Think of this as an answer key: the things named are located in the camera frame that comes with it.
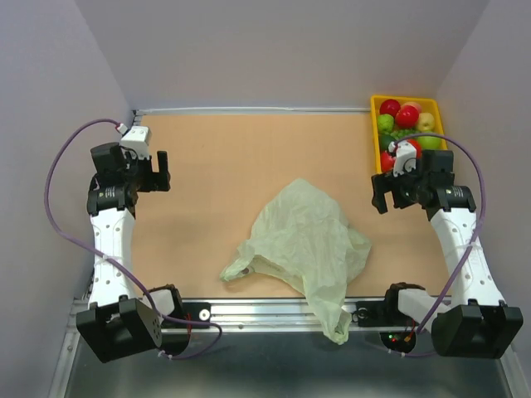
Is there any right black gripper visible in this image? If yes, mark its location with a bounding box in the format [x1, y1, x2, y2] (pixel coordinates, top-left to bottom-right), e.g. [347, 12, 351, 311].
[370, 158, 428, 214]

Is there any red apple front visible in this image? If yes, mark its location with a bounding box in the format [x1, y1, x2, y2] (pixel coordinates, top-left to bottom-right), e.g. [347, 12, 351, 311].
[380, 151, 396, 173]

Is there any red apple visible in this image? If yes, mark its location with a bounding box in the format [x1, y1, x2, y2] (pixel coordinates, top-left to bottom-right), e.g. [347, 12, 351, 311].
[380, 151, 396, 173]
[395, 104, 420, 129]
[379, 99, 402, 118]

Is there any light green plastic bag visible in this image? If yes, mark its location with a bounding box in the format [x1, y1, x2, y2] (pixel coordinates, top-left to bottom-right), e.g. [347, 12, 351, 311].
[220, 178, 372, 345]

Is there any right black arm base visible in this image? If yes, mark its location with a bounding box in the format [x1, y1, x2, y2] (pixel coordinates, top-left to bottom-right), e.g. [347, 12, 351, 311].
[353, 300, 435, 358]

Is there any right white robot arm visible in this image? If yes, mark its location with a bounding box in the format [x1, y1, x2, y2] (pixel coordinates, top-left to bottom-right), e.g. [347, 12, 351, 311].
[372, 143, 524, 359]

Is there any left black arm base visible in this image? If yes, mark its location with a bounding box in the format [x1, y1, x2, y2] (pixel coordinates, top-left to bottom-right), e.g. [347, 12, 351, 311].
[157, 300, 212, 361]

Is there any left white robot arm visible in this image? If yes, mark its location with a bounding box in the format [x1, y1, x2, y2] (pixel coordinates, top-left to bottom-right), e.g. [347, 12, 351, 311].
[76, 143, 190, 363]

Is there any green grape bunch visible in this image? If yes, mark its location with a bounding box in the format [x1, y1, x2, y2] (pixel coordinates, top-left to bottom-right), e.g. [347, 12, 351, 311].
[389, 129, 420, 141]

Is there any light green custard apple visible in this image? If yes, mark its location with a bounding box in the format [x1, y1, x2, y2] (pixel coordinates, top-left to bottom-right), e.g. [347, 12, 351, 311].
[377, 114, 395, 134]

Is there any red apple centre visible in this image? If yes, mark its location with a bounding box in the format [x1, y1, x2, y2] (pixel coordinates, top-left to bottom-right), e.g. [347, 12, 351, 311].
[395, 104, 420, 129]

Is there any yellow pear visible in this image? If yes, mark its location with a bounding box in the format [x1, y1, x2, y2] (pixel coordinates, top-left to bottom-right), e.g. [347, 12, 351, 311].
[416, 112, 436, 132]

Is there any red apple back left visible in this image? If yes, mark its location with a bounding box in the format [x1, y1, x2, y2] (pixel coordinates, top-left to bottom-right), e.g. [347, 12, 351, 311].
[379, 99, 402, 118]

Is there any peach fruit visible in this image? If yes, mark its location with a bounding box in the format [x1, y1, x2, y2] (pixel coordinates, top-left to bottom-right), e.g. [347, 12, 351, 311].
[403, 101, 422, 113]

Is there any yellow plastic tray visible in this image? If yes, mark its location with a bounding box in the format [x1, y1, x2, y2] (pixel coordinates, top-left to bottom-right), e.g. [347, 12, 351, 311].
[370, 95, 447, 174]

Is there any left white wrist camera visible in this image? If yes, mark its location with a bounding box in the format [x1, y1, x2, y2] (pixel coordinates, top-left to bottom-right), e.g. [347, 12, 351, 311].
[119, 126, 152, 160]

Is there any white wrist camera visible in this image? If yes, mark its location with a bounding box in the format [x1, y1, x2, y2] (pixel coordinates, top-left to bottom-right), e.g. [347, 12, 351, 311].
[392, 141, 417, 177]
[119, 126, 152, 160]

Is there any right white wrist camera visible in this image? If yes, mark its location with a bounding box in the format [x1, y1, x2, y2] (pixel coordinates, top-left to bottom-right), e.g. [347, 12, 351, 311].
[392, 141, 417, 177]

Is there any aluminium frame rail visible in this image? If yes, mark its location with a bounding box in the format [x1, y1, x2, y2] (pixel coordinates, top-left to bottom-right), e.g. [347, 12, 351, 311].
[47, 108, 519, 398]

